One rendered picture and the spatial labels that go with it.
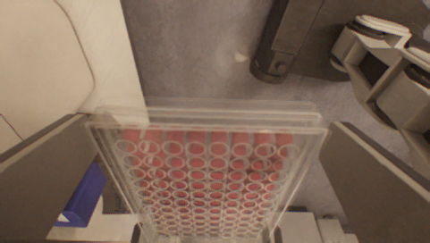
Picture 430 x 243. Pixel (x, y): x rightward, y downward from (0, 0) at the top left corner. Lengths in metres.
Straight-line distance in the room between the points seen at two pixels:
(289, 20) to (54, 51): 0.82
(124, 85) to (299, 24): 0.76
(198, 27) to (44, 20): 0.86
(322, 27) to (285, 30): 0.16
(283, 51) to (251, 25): 0.23
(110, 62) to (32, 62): 0.13
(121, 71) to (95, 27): 0.08
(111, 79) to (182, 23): 0.76
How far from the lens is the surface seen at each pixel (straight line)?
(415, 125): 0.70
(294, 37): 1.02
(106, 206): 0.86
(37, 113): 0.35
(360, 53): 0.94
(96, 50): 0.43
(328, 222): 3.03
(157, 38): 1.22
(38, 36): 0.37
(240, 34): 1.18
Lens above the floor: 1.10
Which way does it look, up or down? 47 degrees down
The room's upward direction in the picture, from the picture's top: 179 degrees counter-clockwise
